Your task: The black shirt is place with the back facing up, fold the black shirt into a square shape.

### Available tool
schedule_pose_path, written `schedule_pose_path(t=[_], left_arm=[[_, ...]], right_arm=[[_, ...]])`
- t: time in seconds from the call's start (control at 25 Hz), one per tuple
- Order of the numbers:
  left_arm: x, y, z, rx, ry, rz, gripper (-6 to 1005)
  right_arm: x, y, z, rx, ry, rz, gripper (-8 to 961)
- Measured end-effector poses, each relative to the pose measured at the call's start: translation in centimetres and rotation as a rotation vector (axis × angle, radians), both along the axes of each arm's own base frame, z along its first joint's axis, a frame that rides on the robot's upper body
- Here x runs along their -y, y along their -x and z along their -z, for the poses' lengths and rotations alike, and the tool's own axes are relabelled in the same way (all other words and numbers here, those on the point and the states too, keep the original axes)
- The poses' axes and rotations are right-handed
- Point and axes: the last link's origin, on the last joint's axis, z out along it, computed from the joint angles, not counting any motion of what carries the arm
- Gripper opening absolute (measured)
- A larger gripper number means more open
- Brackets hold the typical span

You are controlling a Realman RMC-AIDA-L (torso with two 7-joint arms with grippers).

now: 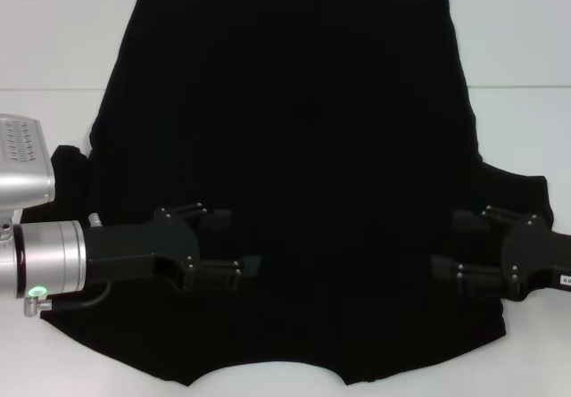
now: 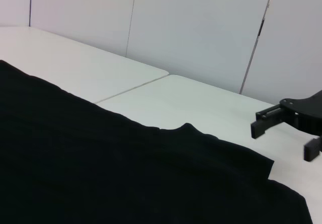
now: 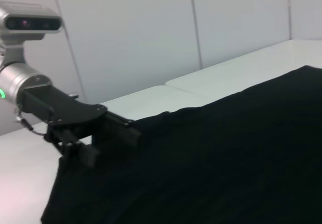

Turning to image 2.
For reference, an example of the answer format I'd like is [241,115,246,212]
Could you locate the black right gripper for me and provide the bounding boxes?
[251,90,322,162]

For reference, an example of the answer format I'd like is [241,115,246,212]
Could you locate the black t-shirt with white print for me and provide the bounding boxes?
[0,59,314,224]

